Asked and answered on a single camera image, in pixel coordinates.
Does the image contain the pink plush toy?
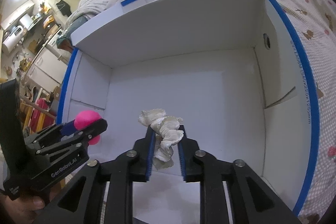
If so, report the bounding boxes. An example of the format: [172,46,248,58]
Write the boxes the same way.
[74,110,101,145]

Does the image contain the cream white cloth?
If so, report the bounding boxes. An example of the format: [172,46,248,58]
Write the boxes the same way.
[138,109,184,170]

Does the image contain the person's left hand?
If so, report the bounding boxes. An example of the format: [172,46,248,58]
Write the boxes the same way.
[1,194,45,223]

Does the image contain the white kitchen cabinet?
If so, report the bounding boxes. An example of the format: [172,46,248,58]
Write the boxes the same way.
[25,46,71,92]

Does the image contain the white washing machine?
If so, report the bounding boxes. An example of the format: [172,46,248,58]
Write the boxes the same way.
[46,31,67,57]

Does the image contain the teal pillow under quilt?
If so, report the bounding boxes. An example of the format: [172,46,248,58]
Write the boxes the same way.
[56,16,88,53]

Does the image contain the white water heater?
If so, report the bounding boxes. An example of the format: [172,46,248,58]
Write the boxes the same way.
[2,25,26,55]

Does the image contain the black hanging bag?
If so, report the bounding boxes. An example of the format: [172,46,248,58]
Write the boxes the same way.
[56,0,72,17]

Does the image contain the white box blue edges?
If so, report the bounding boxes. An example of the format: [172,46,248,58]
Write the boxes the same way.
[57,0,319,214]

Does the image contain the patterned bed quilt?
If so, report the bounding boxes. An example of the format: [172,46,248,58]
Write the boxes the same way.
[65,0,335,223]

